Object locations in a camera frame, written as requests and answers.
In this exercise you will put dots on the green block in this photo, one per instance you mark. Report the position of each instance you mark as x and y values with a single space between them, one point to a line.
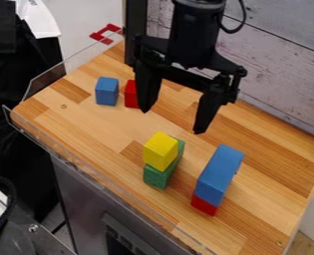
161 174

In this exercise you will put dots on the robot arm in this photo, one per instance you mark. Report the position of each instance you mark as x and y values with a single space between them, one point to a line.
194 13

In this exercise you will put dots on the yellow cube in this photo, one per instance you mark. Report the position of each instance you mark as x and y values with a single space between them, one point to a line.
161 151

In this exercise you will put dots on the small red cube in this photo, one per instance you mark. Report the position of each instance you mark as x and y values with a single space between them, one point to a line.
130 94

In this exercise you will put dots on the long blue block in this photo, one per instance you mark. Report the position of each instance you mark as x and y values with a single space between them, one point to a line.
219 176

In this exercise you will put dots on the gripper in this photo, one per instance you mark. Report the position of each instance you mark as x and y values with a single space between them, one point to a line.
192 50

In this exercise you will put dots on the red block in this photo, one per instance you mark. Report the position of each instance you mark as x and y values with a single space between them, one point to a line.
203 205

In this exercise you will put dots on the small blue cube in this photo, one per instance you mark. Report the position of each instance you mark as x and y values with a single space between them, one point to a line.
106 91

